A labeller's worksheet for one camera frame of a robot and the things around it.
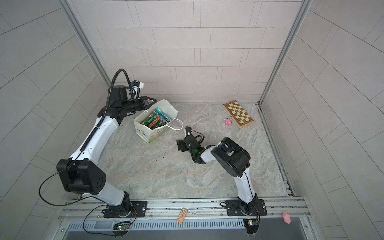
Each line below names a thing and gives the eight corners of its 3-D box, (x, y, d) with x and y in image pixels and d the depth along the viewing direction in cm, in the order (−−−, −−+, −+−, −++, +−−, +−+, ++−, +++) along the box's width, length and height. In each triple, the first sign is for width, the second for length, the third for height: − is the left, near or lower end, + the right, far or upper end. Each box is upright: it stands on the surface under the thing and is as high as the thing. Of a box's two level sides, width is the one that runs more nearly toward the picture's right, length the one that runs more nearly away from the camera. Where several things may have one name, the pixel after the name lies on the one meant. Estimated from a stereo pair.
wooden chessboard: (239, 128, 103) (240, 126, 101) (222, 106, 117) (222, 104, 115) (253, 122, 107) (254, 120, 105) (234, 101, 120) (235, 99, 118)
